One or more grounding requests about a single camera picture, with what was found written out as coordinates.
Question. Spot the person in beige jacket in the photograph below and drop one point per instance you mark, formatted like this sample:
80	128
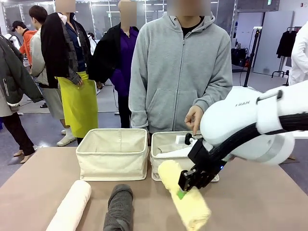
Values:
37	60

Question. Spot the person's right forearm grey sleeve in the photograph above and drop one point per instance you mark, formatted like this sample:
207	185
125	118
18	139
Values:
138	113

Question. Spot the person in dark green jacket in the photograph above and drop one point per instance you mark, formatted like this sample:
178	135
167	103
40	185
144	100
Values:
14	79

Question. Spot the white fabric basket with rivets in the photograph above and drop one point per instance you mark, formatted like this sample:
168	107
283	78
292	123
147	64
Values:
155	168

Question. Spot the black cases stack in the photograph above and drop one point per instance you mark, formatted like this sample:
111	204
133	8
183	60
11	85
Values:
238	57

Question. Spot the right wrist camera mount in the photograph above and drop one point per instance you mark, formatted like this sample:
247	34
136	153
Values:
180	139

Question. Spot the black hanging garment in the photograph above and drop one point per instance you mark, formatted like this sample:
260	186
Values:
286	43

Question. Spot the pale pink towel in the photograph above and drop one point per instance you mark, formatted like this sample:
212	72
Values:
69	207

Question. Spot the person in grey hoodie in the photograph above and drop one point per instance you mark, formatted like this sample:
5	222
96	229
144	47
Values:
178	72

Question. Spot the black clothes rack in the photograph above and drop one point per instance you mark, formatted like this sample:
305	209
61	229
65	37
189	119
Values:
279	72

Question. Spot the wide white fabric basket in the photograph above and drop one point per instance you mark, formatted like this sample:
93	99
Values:
113	166

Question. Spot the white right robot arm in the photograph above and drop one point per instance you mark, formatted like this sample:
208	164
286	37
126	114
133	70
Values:
228	115

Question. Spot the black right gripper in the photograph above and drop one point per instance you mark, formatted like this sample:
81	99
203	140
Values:
207	168

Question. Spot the yellow towel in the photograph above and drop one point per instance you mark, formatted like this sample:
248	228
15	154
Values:
190	209

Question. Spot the person in white clothes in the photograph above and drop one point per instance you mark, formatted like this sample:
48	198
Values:
300	55

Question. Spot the person in purple shirt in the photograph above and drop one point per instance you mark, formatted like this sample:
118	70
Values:
125	60

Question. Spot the person in orange jacket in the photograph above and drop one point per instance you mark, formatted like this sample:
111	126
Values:
26	41

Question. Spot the person's left hand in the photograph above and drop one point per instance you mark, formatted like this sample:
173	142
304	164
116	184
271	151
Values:
193	115

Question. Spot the person's left forearm grey sleeve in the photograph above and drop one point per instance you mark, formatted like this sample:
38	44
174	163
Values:
216	93

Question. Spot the person in yellow skirt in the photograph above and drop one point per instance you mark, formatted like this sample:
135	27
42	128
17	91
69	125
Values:
77	103

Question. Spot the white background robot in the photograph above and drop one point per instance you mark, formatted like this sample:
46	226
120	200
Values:
10	38

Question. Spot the black tripod pole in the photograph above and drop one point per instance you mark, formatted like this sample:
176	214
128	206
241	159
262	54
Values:
251	55

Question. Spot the grey towel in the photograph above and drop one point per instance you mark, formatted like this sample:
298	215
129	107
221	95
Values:
119	207

